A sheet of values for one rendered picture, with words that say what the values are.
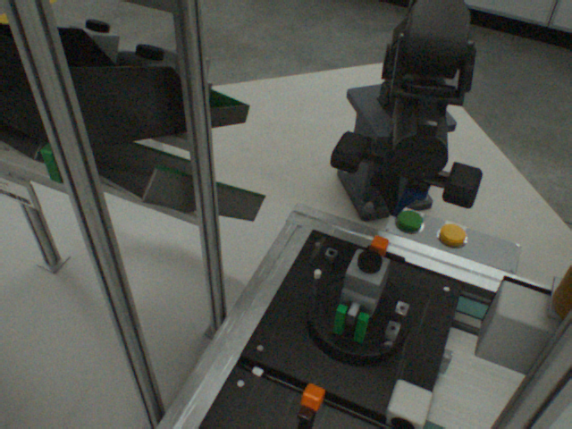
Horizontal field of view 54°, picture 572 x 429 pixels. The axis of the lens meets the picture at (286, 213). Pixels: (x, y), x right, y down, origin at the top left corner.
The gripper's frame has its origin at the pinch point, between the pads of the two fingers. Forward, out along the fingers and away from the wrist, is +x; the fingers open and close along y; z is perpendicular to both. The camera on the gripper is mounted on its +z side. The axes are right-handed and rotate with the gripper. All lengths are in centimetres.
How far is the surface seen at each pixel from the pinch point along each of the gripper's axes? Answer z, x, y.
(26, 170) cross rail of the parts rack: -33.6, -21.4, 25.3
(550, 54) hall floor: 274, 110, -32
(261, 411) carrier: -29.7, 12.5, 6.2
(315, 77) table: 59, 24, 34
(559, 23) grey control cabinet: 284, 95, -30
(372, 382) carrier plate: -20.4, 12.6, -4.7
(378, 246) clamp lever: -7.9, 2.0, 0.0
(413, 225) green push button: 8.0, 12.3, -2.3
